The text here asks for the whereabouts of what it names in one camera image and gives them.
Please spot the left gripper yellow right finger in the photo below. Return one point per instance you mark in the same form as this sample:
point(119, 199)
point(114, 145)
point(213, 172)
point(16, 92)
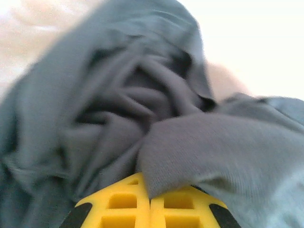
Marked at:
point(180, 206)

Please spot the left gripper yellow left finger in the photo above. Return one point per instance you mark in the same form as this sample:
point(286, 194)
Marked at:
point(123, 204)

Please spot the grey t-shirt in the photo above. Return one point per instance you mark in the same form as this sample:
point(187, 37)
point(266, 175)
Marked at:
point(118, 95)

